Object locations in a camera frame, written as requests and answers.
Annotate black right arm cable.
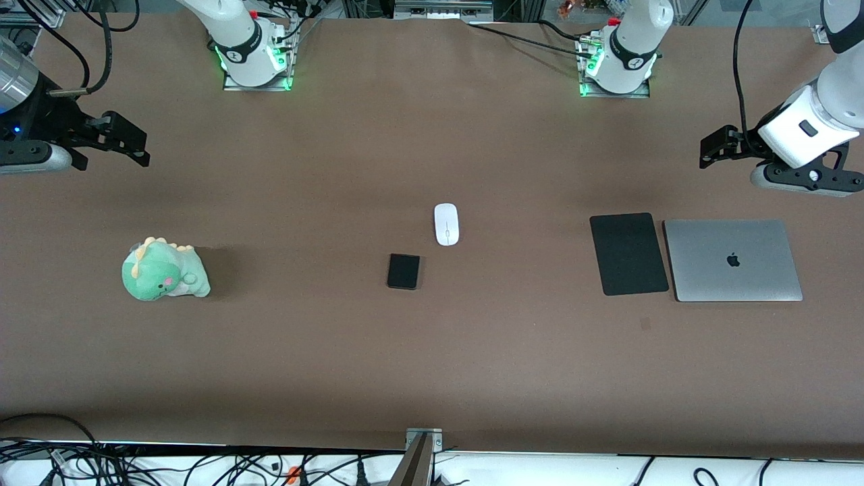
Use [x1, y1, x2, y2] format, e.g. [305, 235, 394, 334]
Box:
[13, 0, 140, 97]

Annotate black base power cable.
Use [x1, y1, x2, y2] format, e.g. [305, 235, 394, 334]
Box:
[466, 19, 598, 60]

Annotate metal table edge bracket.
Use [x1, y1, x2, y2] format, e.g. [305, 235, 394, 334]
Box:
[406, 428, 444, 452]

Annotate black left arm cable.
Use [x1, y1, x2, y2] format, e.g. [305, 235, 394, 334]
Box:
[732, 0, 757, 136]

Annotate green dinosaur plush toy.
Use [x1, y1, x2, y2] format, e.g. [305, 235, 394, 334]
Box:
[121, 236, 211, 302]

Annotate small black square box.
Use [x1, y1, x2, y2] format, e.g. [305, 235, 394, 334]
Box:
[387, 253, 421, 291]

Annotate tangled black floor cables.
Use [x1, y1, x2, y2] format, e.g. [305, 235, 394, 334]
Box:
[0, 413, 406, 486]

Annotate dark camera support post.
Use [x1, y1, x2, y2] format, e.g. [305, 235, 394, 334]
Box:
[390, 433, 434, 486]

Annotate silver metal frame box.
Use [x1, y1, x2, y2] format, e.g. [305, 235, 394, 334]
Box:
[394, 0, 494, 20]

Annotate black mouse pad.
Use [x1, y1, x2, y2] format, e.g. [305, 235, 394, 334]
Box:
[589, 213, 670, 296]

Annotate silver closed laptop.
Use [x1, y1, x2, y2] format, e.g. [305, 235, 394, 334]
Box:
[663, 219, 804, 302]

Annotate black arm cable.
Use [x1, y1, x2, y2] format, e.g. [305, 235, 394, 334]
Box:
[732, 0, 757, 136]
[13, 0, 140, 97]

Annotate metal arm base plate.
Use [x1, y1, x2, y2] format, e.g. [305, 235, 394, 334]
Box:
[223, 64, 295, 92]
[578, 74, 652, 99]

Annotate white computer mouse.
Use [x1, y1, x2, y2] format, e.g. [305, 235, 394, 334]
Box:
[433, 203, 460, 247]

